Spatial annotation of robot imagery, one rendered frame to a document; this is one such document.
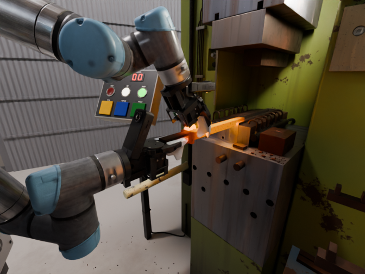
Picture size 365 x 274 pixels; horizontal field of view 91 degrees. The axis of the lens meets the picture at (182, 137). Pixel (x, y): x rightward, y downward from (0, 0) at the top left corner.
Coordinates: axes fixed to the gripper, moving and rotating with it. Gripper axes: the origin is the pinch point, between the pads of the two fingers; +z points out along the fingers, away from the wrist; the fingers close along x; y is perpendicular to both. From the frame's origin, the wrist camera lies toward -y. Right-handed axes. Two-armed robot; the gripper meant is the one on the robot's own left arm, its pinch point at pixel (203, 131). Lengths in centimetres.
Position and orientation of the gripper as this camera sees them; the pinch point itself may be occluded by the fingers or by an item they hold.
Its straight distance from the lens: 59.4
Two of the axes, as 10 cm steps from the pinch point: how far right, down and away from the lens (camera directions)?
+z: 3.5, 7.1, 6.1
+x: 7.0, 2.3, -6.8
